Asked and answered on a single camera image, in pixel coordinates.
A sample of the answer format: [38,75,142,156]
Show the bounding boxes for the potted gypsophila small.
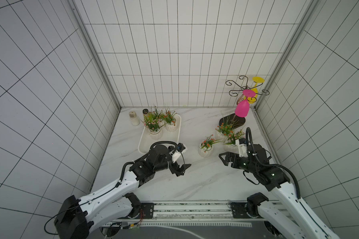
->
[198,134,221,158]

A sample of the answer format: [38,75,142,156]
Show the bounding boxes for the potted gypsophila pink centre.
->
[143,112,163,140]

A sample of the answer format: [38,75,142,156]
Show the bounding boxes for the potted gypsophila red-orange front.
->
[163,109,179,132]

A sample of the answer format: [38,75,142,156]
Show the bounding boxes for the potted gypsophila red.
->
[152,107,164,122]

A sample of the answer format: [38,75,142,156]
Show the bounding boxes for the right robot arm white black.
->
[219,144,338,239]

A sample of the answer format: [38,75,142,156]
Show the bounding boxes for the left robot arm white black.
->
[52,141,190,239]

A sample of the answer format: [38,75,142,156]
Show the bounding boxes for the white storage tray box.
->
[137,115,181,154]

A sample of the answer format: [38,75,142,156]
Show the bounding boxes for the white-lid spice jar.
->
[129,111,140,126]

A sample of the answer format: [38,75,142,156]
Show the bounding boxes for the pink wine glass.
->
[235,89,255,118]

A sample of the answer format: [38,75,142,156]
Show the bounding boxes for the yellow wine glass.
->
[247,76,265,104]

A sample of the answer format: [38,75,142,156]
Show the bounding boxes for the black metal glass rack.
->
[219,75,270,129]

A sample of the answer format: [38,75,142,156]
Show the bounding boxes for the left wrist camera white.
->
[171,143,187,163]

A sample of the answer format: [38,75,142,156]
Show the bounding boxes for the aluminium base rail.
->
[74,201,288,223]

